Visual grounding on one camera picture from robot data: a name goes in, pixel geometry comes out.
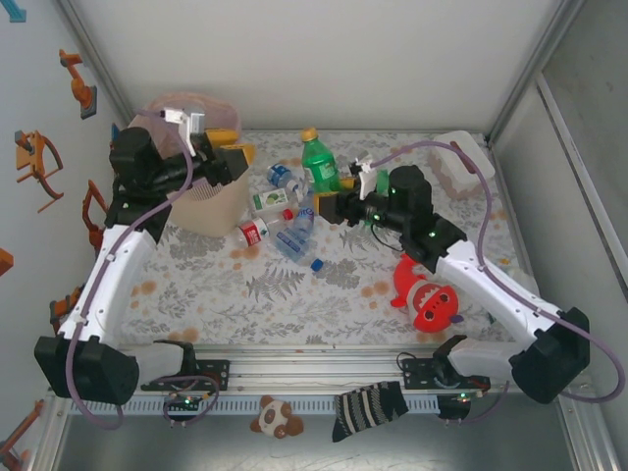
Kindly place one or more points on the clear bottle light blue cap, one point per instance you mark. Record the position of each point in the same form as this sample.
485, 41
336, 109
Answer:
305, 213

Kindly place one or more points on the crushed green plastic bottle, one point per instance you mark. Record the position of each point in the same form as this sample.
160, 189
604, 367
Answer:
382, 179

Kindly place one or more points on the intact green Sprite bottle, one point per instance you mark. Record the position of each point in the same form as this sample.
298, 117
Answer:
319, 169

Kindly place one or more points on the small blue label water bottle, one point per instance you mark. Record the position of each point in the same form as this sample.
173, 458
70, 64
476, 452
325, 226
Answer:
278, 172

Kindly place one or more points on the small lime label bottle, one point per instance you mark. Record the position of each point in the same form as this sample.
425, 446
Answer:
270, 200

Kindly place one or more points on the red label clear bottle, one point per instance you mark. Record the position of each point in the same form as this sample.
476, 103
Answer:
252, 233

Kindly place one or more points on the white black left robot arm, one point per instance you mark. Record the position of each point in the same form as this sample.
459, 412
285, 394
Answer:
103, 284

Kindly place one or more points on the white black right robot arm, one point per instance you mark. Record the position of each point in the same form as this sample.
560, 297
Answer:
495, 289

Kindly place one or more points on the beige ribbed plastic bin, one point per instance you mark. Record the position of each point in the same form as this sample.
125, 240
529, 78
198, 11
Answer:
211, 211

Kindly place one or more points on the white pink tissue box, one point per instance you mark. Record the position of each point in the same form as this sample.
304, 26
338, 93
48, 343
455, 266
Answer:
446, 147

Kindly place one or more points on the red shark plush toy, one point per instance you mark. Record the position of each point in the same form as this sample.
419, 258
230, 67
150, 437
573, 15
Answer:
432, 309

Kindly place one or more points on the black white striped sock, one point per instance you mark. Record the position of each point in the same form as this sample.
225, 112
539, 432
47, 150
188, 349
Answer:
368, 407

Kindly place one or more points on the black controller board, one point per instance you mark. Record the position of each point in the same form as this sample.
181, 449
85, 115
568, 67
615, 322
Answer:
454, 404
184, 401

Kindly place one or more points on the brown white panda plush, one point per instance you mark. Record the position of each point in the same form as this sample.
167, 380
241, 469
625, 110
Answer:
272, 417

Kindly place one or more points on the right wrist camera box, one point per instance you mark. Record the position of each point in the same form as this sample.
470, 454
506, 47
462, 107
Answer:
364, 174

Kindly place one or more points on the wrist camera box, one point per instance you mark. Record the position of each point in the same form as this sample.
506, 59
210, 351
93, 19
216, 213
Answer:
364, 174
184, 120

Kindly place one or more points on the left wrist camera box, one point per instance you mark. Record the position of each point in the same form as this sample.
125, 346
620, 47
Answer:
184, 120

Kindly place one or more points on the orange wall model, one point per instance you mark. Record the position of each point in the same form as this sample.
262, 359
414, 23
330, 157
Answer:
78, 88
93, 221
36, 406
4, 260
24, 157
59, 309

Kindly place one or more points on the aluminium frame post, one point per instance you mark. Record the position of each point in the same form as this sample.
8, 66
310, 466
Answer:
85, 34
533, 68

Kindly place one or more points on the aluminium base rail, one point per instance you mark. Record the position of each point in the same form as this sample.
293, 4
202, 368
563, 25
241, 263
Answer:
319, 368

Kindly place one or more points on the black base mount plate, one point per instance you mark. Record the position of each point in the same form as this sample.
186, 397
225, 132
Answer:
417, 375
216, 375

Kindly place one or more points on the blue wall model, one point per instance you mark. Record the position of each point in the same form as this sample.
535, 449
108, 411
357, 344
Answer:
17, 12

